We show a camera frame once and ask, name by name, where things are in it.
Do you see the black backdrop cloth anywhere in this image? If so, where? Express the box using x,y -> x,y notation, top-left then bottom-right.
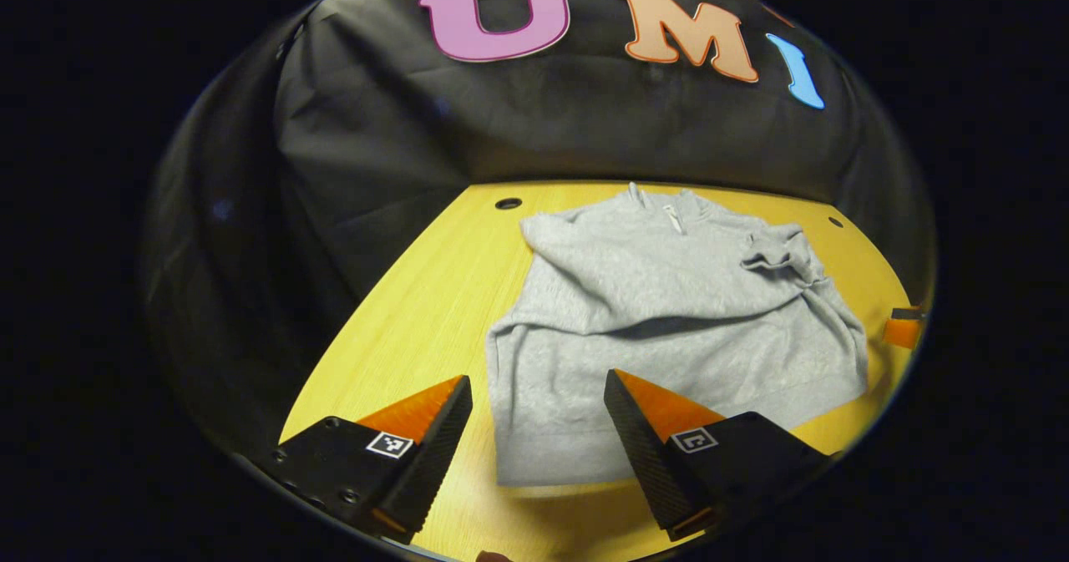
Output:
142,0 -> 936,463

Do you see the grey sweatshirt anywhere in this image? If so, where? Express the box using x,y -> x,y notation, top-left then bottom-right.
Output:
486,182 -> 869,488

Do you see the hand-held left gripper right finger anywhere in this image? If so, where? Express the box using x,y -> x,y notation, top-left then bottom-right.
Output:
603,369 -> 836,542

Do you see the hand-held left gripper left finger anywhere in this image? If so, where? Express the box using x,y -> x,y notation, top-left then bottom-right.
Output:
251,376 -> 474,544

